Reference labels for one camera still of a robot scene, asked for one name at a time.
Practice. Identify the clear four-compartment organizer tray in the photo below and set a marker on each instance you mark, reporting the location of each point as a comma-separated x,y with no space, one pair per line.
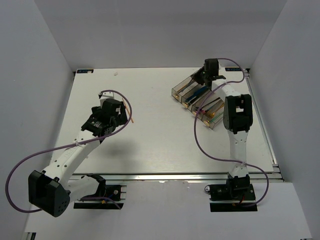
201,101

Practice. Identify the blue knife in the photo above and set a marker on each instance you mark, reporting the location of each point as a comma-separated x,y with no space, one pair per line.
201,90

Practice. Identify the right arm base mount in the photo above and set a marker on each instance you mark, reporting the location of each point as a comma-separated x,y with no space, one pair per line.
233,196

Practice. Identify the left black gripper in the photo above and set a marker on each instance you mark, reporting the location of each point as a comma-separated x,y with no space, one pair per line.
121,119

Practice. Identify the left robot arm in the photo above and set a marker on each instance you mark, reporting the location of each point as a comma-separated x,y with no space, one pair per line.
51,189

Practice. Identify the blue label sticker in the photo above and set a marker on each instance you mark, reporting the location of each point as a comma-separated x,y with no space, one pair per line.
233,69
84,71

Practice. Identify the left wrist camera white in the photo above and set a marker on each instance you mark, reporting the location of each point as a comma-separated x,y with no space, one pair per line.
105,95

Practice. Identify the orange chopstick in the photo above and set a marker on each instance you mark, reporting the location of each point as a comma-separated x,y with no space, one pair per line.
127,110

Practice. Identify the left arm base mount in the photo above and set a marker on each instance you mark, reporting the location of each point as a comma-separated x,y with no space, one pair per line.
105,197

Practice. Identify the black knife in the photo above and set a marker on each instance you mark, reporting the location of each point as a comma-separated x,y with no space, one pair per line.
190,100

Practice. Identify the aluminium table rail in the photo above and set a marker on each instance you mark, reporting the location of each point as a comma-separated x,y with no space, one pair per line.
169,177

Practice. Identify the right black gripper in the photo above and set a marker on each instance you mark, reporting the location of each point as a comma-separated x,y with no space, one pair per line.
196,76

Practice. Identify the black spoon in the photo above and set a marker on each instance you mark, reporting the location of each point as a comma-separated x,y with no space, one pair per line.
209,103

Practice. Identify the right blue label sticker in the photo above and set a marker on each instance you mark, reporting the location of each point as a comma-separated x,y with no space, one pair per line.
233,69

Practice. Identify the left blue label sticker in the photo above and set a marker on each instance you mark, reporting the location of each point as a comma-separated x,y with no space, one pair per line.
84,71

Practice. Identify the iridescent fork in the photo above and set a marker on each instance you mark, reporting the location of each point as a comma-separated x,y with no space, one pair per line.
214,117

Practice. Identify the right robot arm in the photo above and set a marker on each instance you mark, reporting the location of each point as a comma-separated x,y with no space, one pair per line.
237,120

